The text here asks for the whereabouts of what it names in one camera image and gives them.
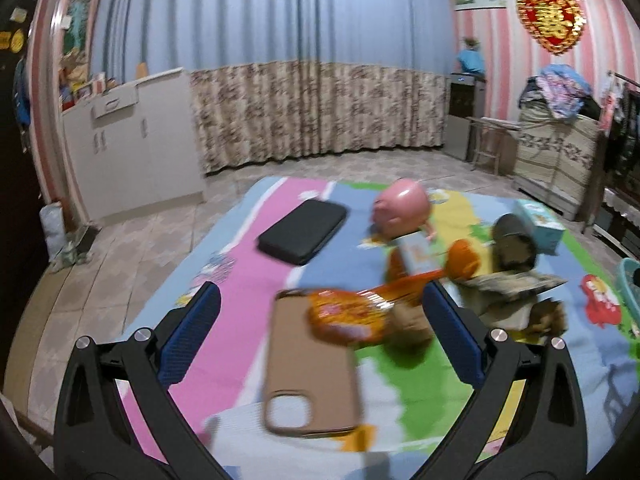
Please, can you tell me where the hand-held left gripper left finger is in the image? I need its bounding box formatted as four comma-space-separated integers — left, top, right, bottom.
54, 281, 226, 480

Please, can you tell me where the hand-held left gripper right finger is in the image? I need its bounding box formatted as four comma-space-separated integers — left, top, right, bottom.
415, 280, 593, 480

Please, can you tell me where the grey paper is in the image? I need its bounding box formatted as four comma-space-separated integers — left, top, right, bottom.
460, 270, 568, 328

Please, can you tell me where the small printed carton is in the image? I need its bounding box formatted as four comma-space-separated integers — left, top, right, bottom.
397, 234, 444, 277

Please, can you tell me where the orange snack wrapper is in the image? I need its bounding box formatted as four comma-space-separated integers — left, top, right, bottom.
306, 270, 446, 346

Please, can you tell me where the teal plastic basket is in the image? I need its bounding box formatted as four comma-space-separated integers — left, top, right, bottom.
617, 258, 640, 338

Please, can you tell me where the brown crumpled lump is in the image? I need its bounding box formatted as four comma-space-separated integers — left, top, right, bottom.
392, 302, 436, 348

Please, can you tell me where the orange plastic cup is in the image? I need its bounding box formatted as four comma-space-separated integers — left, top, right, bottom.
446, 240, 482, 280

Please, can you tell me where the cartoon bird play mat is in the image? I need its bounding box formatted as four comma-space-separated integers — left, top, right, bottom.
120, 176, 640, 480

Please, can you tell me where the dark round object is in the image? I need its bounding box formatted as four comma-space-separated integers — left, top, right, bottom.
491, 213, 540, 271

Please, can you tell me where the brown phone case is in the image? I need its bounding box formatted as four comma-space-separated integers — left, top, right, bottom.
263, 289, 363, 439

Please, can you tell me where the pink pig cup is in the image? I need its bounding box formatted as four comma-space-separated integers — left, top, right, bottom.
371, 178, 435, 241

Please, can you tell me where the teal cardboard box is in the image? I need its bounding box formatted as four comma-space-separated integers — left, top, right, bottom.
515, 199, 567, 256

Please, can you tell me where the black rectangular case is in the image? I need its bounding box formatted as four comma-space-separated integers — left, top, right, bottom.
256, 199, 349, 267

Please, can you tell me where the white bag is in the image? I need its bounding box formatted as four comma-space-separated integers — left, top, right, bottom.
40, 201, 68, 261

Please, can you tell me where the white cabinet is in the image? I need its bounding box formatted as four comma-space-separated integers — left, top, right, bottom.
62, 66, 208, 223

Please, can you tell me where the low cabinet with lace cloth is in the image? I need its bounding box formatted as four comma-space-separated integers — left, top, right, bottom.
590, 187, 640, 261

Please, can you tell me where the cabinet under floral cloth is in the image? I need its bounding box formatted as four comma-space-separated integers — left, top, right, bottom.
512, 105, 603, 221

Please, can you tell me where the small folding table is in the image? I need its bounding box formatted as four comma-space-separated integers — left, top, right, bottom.
465, 116, 521, 176

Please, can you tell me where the grey water dispenser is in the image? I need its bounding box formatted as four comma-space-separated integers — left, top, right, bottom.
446, 72, 487, 161

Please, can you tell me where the rack of hanging clothes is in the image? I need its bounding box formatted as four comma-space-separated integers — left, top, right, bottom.
600, 72, 640, 201

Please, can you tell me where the pile of clothes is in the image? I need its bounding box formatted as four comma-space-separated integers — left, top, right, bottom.
519, 64, 601, 120

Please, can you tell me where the blue covered water bottle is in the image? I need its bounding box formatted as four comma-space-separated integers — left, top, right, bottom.
456, 45, 486, 76

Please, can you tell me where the clutter on white cabinet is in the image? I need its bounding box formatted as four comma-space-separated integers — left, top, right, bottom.
59, 52, 121, 111

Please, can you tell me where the blue and floral curtain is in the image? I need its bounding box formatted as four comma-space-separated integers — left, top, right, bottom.
90, 0, 458, 176

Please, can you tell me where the red heart wall decoration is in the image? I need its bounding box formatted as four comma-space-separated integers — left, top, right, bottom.
516, 0, 586, 54

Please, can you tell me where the green wall poster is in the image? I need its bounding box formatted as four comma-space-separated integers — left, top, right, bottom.
62, 0, 93, 56

